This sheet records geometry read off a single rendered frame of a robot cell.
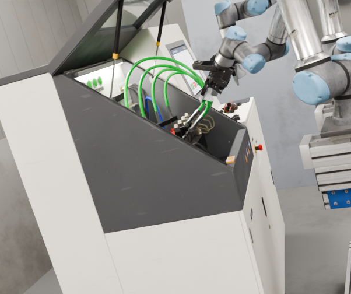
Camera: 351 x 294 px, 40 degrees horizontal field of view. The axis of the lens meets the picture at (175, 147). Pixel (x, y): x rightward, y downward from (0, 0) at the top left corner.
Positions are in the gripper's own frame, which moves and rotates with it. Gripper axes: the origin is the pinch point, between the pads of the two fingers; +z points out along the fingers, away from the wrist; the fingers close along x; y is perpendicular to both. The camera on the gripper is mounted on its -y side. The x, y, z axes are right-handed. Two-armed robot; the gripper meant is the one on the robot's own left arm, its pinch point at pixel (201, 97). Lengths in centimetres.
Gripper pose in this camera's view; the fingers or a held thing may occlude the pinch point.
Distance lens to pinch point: 204.3
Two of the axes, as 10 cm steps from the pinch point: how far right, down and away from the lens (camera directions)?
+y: 8.5, 5.0, -1.3
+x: 4.2, -5.2, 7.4
